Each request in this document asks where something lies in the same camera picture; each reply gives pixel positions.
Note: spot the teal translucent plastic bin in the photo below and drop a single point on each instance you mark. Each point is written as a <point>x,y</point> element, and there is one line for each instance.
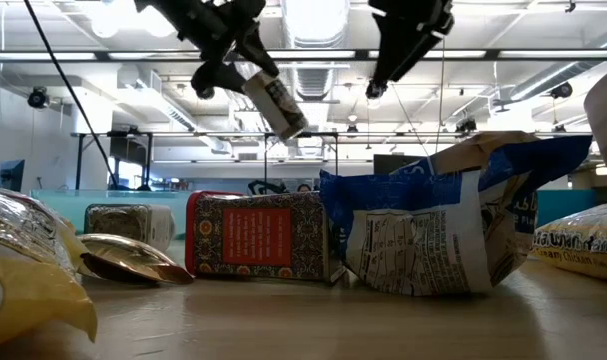
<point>58,210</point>

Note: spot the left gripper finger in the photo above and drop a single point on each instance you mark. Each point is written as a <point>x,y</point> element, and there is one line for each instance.
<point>255,50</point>
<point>225,75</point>

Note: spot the tan lid spice jar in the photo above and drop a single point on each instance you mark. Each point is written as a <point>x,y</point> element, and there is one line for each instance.
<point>275,107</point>

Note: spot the black horizontal beam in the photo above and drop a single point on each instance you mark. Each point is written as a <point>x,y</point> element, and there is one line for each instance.
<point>492,55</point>

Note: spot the small blue screen monitor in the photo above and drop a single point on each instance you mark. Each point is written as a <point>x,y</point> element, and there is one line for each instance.
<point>12,176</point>

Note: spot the black ceiling spotlight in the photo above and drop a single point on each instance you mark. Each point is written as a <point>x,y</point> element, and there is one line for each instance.
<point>38,97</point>
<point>561,90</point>
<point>203,93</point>
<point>465,126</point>
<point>375,91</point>

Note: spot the yellow blue noodle soup packet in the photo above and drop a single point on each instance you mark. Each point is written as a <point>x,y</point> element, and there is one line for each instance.
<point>418,240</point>

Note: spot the red patterned paprika tin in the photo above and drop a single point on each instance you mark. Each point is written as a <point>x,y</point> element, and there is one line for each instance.
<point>255,235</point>

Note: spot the person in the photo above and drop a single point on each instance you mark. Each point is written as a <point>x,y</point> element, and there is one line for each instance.
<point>303,188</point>

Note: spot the white label herb jar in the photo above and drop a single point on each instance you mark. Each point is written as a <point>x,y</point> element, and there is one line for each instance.
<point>128,225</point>

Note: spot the blue plastic bin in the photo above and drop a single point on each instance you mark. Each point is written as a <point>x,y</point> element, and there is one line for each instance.
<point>563,205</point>

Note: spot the black metal workstation frame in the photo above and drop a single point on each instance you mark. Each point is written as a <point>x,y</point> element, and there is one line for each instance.
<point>78,160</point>

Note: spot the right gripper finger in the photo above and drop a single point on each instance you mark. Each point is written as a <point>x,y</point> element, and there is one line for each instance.
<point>385,45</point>
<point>410,50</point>

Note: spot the black computer monitor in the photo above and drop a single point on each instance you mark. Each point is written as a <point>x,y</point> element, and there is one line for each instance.
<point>388,162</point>

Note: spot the yellow white Maruchan ramen packet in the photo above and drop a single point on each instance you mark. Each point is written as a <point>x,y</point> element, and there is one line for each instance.
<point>583,240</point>

